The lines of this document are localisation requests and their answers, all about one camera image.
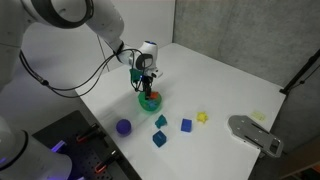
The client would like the yellow spiky star toy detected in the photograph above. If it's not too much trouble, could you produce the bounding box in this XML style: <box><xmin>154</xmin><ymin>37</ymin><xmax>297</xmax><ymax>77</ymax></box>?
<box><xmin>195</xmin><ymin>111</ymin><xmax>209</xmax><ymax>124</ymax></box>

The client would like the black clamp with orange handle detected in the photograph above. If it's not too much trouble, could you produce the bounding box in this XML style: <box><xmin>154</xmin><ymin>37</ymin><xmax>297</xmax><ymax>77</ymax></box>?
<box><xmin>75</xmin><ymin>123</ymin><xmax>106</xmax><ymax>144</ymax></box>
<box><xmin>94</xmin><ymin>149</ymin><xmax>122</xmax><ymax>174</ymax></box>

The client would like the teal toy figure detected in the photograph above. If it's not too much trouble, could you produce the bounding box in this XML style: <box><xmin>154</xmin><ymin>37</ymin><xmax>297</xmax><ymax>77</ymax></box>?
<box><xmin>154</xmin><ymin>114</ymin><xmax>169</xmax><ymax>130</ymax></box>

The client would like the black perforated board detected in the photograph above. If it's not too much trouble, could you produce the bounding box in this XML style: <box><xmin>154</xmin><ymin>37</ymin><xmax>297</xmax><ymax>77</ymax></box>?
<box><xmin>31</xmin><ymin>109</ymin><xmax>141</xmax><ymax>180</ymax></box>

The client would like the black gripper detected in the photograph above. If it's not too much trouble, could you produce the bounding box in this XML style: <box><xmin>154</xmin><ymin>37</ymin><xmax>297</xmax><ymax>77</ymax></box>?
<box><xmin>141</xmin><ymin>73</ymin><xmax>155</xmax><ymax>100</ymax></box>

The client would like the purple spiky ball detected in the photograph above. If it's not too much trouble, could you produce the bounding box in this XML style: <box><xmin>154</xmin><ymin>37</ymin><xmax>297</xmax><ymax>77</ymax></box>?
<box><xmin>115</xmin><ymin>118</ymin><xmax>132</xmax><ymax>136</ymax></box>

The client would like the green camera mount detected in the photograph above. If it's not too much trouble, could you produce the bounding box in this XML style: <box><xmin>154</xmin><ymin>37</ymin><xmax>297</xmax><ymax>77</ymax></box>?
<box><xmin>129</xmin><ymin>68</ymin><xmax>142</xmax><ymax>84</ymax></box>

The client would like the blue toy figure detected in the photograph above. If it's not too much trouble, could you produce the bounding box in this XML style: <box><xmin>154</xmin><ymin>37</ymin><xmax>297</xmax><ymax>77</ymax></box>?
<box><xmin>147</xmin><ymin>100</ymin><xmax>159</xmax><ymax>110</ymax></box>

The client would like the green bowl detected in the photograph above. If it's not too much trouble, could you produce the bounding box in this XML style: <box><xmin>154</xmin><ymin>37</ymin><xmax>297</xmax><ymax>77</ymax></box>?
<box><xmin>137</xmin><ymin>91</ymin><xmax>164</xmax><ymax>113</ymax></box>

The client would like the dark blue building block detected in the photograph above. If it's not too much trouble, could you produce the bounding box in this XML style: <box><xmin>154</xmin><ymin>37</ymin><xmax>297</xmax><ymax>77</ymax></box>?
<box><xmin>152</xmin><ymin>130</ymin><xmax>168</xmax><ymax>148</ymax></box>

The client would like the grey metal plate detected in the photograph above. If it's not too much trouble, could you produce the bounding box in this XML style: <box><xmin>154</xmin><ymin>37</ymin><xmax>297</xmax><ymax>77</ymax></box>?
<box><xmin>227</xmin><ymin>114</ymin><xmax>284</xmax><ymax>159</ymax></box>

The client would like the black stand pole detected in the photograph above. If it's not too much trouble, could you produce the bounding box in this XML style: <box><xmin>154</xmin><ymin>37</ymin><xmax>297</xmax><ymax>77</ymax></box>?
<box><xmin>279</xmin><ymin>48</ymin><xmax>320</xmax><ymax>96</ymax></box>

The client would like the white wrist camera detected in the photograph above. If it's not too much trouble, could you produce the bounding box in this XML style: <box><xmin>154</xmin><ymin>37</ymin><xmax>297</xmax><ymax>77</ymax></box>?
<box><xmin>150</xmin><ymin>67</ymin><xmax>164</xmax><ymax>80</ymax></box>

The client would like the pale yellow small piece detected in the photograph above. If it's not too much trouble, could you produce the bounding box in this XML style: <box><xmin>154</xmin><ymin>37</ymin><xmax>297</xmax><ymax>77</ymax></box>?
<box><xmin>250</xmin><ymin>110</ymin><xmax>267</xmax><ymax>122</ymax></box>

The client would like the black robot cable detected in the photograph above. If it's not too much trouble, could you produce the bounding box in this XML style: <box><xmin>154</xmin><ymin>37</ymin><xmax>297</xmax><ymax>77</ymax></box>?
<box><xmin>19</xmin><ymin>48</ymin><xmax>148</xmax><ymax>99</ymax></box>

